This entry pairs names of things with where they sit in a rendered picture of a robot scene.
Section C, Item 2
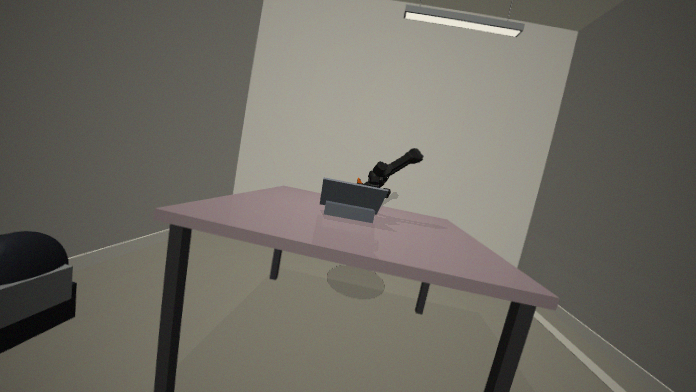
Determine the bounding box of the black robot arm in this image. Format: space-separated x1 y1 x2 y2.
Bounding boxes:
364 148 424 188

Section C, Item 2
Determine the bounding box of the grey switch panel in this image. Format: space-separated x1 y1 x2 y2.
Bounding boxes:
320 177 389 223

